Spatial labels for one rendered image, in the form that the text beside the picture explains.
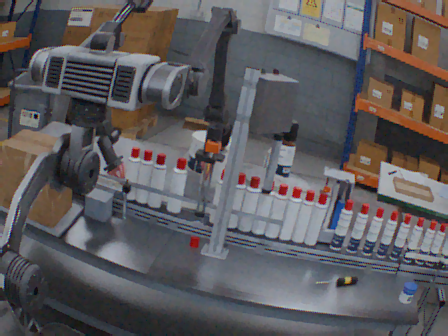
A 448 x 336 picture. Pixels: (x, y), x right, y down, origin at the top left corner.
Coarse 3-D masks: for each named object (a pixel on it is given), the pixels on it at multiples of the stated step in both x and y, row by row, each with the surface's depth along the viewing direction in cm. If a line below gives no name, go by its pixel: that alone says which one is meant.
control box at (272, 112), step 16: (272, 80) 198; (288, 80) 205; (256, 96) 201; (272, 96) 201; (288, 96) 207; (256, 112) 202; (272, 112) 204; (288, 112) 210; (256, 128) 203; (272, 128) 207; (288, 128) 213
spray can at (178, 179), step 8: (184, 160) 228; (176, 168) 230; (184, 168) 229; (176, 176) 229; (184, 176) 230; (176, 184) 230; (184, 184) 232; (176, 192) 231; (168, 200) 233; (176, 200) 232; (168, 208) 234; (176, 208) 233
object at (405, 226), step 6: (408, 216) 217; (408, 222) 218; (402, 228) 219; (408, 228) 218; (402, 234) 219; (396, 240) 222; (402, 240) 219; (396, 246) 221; (402, 246) 221; (396, 252) 221; (390, 258) 224; (396, 258) 222
